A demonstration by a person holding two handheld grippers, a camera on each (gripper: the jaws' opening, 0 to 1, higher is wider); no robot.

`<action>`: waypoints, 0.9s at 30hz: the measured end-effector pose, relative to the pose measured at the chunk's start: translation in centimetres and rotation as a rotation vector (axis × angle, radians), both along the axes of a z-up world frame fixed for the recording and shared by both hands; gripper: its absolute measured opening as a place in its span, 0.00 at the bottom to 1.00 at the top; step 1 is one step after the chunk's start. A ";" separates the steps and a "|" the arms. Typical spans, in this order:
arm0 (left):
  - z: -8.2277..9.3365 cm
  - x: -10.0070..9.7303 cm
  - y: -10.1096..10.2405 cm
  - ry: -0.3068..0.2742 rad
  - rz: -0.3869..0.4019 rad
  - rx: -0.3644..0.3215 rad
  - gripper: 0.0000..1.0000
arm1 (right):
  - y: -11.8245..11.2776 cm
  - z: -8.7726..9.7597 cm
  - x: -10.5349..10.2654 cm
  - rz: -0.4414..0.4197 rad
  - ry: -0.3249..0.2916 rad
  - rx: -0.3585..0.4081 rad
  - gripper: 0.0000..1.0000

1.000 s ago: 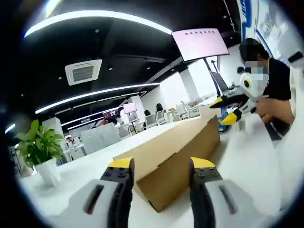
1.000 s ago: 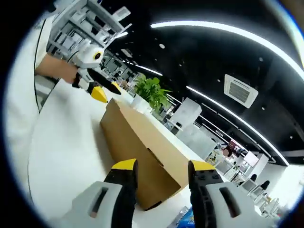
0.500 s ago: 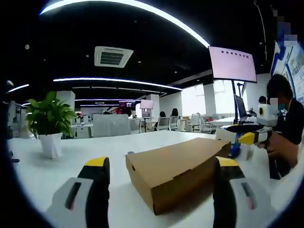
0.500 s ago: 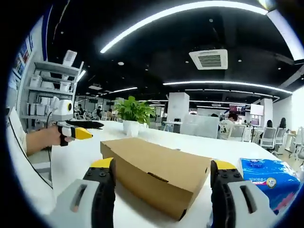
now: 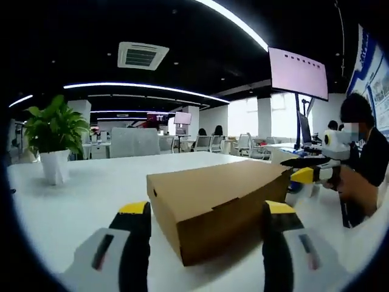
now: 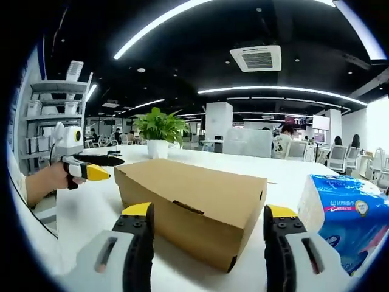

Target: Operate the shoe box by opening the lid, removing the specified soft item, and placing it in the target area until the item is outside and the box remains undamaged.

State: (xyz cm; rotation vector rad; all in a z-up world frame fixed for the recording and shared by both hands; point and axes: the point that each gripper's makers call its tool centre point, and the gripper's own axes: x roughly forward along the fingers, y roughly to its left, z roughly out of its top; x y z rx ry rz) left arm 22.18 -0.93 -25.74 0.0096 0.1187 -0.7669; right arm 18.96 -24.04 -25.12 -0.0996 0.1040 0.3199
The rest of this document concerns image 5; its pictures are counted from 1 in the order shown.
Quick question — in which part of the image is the black display stand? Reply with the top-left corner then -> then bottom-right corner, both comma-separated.
292,91 -> 315,147

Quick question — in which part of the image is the dark monitor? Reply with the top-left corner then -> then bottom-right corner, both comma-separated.
297,112 -> 312,145

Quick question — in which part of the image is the small red screen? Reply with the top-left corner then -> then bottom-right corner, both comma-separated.
146,112 -> 168,123

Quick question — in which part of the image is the ceiling air conditioner vent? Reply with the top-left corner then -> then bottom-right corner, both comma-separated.
117,41 -> 170,71

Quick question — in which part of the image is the white desk partition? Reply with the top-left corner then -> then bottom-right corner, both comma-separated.
111,127 -> 161,159

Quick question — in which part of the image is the ceiling light strip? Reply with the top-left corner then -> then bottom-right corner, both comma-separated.
63,82 -> 230,105
194,0 -> 270,53

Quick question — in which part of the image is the blue white wall poster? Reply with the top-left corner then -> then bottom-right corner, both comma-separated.
346,24 -> 387,128

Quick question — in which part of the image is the small pink screen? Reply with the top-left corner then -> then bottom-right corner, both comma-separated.
174,111 -> 193,126

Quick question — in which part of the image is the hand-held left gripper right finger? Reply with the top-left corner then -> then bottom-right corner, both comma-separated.
261,200 -> 347,292

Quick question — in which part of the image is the large display screen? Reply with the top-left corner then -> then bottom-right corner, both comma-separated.
267,46 -> 329,102

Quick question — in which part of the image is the brown cardboard shoe box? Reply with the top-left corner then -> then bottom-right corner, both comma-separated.
146,160 -> 293,267

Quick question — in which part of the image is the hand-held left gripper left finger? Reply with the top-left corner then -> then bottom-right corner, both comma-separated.
68,200 -> 152,292

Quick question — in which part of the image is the white office chair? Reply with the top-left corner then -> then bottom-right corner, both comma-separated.
211,135 -> 224,153
194,135 -> 212,153
236,133 -> 254,158

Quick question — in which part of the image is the green plant in white pot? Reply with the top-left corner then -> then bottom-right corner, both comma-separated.
23,94 -> 91,186

